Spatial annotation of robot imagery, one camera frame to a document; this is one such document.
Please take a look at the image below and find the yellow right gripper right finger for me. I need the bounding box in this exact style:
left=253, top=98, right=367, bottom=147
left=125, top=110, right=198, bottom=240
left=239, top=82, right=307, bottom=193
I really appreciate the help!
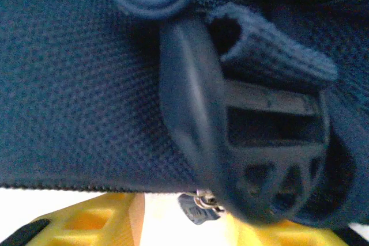
left=227, top=218, right=369, bottom=246

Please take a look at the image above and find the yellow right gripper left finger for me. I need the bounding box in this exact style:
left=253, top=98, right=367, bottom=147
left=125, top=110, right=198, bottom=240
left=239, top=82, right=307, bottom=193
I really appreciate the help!
left=0, top=192, right=145, bottom=246

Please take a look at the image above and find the navy blue backpack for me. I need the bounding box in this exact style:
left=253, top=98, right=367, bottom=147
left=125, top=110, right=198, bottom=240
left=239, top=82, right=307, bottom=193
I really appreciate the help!
left=0, top=0, right=369, bottom=229

